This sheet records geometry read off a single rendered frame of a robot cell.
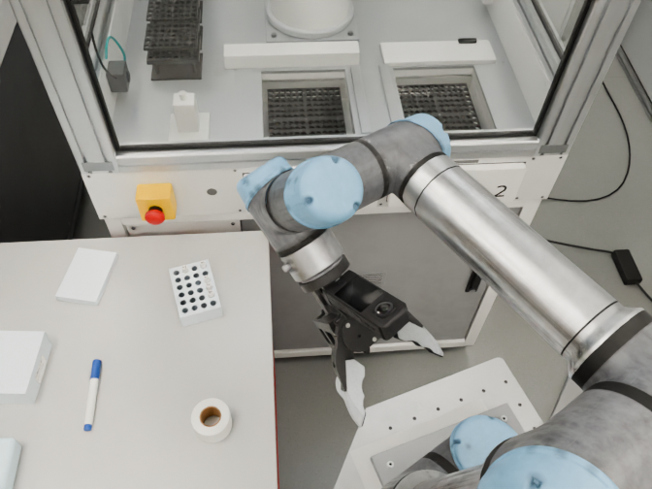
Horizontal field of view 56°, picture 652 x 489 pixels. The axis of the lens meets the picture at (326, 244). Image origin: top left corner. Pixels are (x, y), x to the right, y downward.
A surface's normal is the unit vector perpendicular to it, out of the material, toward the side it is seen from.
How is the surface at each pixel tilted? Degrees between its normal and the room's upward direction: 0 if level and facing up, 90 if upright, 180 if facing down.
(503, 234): 22
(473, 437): 10
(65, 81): 90
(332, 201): 39
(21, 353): 0
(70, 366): 0
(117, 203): 90
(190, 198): 90
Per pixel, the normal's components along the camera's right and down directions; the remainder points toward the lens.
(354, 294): -0.32, -0.72
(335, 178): 0.42, -0.07
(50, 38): 0.08, 0.80
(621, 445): -0.02, -0.71
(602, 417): -0.25, -0.87
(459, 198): -0.29, -0.39
